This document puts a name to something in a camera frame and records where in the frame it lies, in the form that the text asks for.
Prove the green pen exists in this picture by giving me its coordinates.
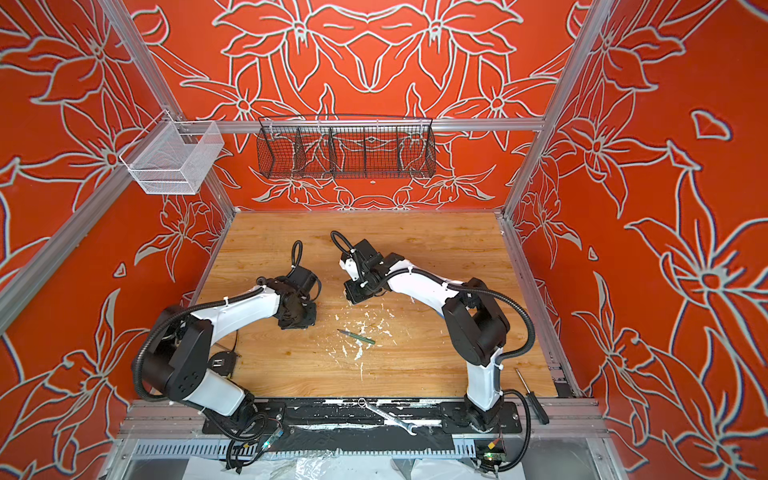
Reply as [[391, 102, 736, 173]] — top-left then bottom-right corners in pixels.
[[337, 329, 376, 345]]

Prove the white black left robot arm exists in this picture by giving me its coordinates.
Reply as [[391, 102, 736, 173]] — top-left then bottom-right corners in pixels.
[[132, 240, 321, 425]]

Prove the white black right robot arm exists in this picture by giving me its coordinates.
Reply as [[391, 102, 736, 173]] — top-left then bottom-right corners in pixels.
[[330, 230, 536, 432]]

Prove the yellow black tape measure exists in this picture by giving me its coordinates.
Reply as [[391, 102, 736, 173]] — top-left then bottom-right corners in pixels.
[[207, 351, 238, 378]]

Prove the silver wrench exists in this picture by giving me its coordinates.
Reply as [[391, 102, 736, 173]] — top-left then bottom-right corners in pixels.
[[357, 398, 416, 436]]

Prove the clear plastic bin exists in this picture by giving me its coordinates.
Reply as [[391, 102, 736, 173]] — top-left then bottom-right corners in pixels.
[[120, 120, 224, 195]]

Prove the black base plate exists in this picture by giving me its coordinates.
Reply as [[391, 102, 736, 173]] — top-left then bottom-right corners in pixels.
[[202, 397, 524, 434]]

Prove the black wire basket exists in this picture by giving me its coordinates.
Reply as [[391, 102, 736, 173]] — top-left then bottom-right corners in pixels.
[[256, 115, 437, 180]]

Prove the grey slotted cable duct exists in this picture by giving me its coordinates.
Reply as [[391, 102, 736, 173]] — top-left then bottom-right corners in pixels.
[[130, 439, 477, 461]]

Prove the black handled screwdriver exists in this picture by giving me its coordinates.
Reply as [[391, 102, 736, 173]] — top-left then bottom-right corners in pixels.
[[514, 368, 550, 425]]

